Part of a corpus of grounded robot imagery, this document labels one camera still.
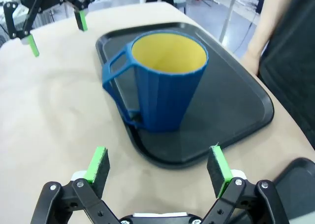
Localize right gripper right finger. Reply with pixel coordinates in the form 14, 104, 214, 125
201, 145, 288, 224

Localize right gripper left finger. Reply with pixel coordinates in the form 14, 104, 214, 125
31, 146, 119, 224

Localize person torso in black T-shirt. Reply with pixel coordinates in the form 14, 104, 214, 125
258, 0, 315, 151

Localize blue mug with yellow inside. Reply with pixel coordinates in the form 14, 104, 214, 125
102, 30, 210, 133

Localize person's right hand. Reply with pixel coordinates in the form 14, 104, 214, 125
242, 46, 262, 77

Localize person's right forearm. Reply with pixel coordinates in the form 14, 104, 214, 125
246, 0, 293, 55

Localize black plastic tray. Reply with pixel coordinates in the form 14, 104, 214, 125
95, 22, 275, 169
272, 157, 315, 224

